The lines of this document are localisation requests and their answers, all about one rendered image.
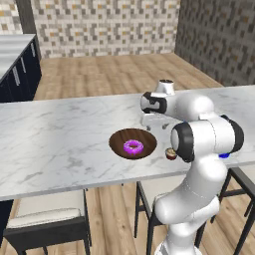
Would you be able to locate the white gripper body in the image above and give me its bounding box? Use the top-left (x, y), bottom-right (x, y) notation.
top-left (141, 113), bottom-right (175, 129)

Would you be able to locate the dark brown bowl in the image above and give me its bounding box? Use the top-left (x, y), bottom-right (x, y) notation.
top-left (109, 127), bottom-right (158, 160)

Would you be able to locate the purple frosted donut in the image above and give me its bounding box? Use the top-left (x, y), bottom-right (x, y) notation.
top-left (123, 139), bottom-right (144, 155)

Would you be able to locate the cupcake with red wrapper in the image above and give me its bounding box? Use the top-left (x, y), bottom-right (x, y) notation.
top-left (164, 147), bottom-right (177, 161)

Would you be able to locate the black stool with white seat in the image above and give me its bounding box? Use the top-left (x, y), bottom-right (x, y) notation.
top-left (2, 188), bottom-right (93, 255)
top-left (133, 166), bottom-right (255, 255)

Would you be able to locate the dark blue cabinet run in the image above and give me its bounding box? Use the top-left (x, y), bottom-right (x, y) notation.
top-left (0, 33), bottom-right (43, 104)

